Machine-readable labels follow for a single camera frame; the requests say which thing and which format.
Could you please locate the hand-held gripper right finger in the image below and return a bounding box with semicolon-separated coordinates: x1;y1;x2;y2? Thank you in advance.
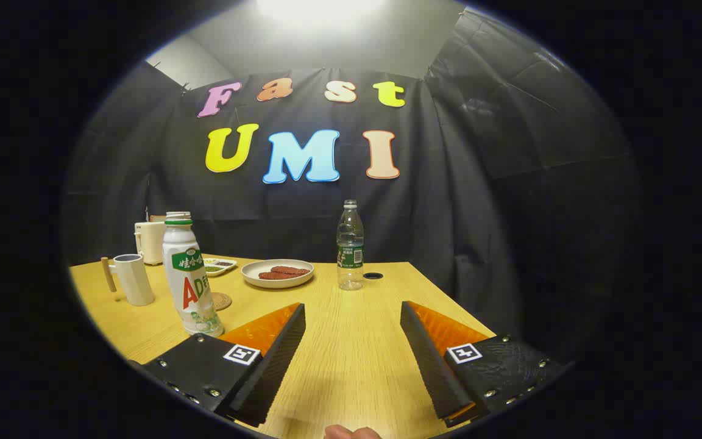
400;301;571;428

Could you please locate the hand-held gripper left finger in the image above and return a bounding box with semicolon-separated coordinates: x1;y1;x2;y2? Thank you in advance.
142;302;307;428

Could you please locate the white juice bottle green collar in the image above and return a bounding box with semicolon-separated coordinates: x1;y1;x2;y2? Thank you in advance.
162;211;225;338

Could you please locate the white cup with wooden handle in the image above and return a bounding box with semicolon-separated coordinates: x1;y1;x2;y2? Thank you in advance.
101;254;155;307

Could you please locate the clear plastic water bottle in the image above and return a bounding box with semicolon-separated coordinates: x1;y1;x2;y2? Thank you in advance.
336;199;365;291

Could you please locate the wooden table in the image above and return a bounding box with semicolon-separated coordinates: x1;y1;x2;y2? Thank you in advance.
69;255;498;439

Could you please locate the white round plate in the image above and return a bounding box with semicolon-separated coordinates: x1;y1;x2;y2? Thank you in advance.
241;259;315;289

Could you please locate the white divided dish with beans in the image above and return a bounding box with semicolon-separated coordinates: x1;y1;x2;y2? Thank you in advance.
202;257;238;277

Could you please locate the black backdrop cloth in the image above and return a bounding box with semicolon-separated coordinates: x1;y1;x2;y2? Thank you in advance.
62;6;644;360

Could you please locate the cream toaster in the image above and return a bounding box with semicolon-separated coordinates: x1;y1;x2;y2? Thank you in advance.
135;221;166;266

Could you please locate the bright ceiling light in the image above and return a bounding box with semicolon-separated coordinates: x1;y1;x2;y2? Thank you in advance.
257;0;385;28

